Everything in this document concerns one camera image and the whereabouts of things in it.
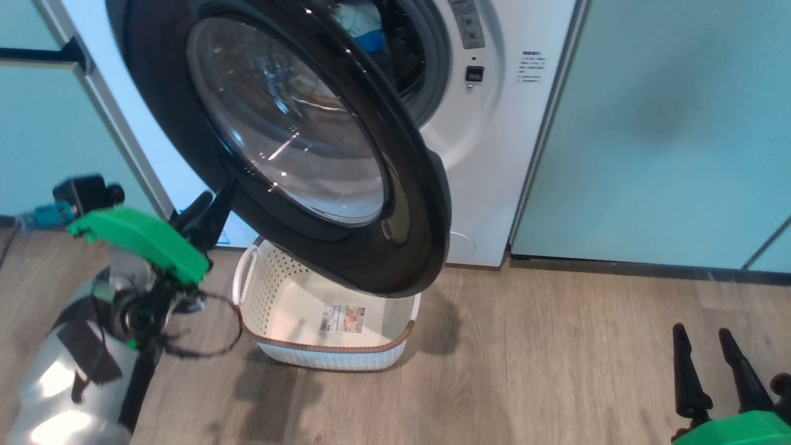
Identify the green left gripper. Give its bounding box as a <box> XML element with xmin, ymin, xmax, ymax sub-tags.
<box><xmin>67</xmin><ymin>178</ymin><xmax>239</xmax><ymax>286</ymax></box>

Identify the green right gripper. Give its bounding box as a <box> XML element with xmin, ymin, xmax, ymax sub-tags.
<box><xmin>672</xmin><ymin>323</ymin><xmax>791</xmax><ymax>445</ymax></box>

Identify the black round washing machine door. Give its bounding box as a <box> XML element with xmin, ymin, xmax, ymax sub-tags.
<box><xmin>105</xmin><ymin>0</ymin><xmax>452</xmax><ymax>299</ymax></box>

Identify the yellow bear print garment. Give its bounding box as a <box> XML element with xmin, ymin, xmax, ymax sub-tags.
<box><xmin>337</xmin><ymin>0</ymin><xmax>387</xmax><ymax>55</ymax></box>

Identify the cream perforated laundry basket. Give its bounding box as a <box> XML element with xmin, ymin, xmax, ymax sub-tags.
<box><xmin>232</xmin><ymin>238</ymin><xmax>423</xmax><ymax>372</ymax></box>

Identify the printed basket sticker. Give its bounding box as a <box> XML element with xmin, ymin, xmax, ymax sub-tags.
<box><xmin>319</xmin><ymin>305</ymin><xmax>366</xmax><ymax>335</ymax></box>

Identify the white washing machine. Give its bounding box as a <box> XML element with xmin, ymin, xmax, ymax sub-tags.
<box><xmin>59</xmin><ymin>0</ymin><xmax>589</xmax><ymax>268</ymax></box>

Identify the round white filter cover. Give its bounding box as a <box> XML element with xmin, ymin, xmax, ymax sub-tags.
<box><xmin>447</xmin><ymin>231</ymin><xmax>478</xmax><ymax>255</ymax></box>

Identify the teal cabinet with dark plinth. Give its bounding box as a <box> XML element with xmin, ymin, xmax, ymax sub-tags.
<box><xmin>510</xmin><ymin>0</ymin><xmax>791</xmax><ymax>274</ymax></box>

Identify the thin black looped cable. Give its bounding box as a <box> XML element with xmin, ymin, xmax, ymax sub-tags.
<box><xmin>156</xmin><ymin>290</ymin><xmax>243</xmax><ymax>360</ymax></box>

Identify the teal cable connector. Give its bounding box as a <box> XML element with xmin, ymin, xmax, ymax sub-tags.
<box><xmin>17</xmin><ymin>203</ymin><xmax>76</xmax><ymax>231</ymax></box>

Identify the teal cabinet with grey frame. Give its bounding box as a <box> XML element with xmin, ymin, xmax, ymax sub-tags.
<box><xmin>0</xmin><ymin>0</ymin><xmax>175</xmax><ymax>218</ymax></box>

